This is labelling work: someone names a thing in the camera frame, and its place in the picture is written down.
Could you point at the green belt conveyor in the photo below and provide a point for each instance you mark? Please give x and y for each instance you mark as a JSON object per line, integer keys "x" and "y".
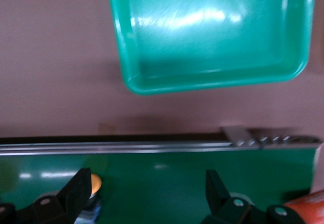
{"x": 162, "y": 183}

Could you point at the yellow push button switch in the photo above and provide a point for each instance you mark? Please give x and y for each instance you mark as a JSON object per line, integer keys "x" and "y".
{"x": 96, "y": 183}

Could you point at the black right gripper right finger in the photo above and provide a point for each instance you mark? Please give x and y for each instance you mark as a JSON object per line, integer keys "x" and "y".
{"x": 215, "y": 191}

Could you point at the green plastic tray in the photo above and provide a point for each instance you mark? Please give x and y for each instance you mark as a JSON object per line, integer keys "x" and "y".
{"x": 210, "y": 32}

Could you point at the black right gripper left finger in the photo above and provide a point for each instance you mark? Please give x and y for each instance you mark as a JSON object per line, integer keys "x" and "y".
{"x": 73, "y": 188}

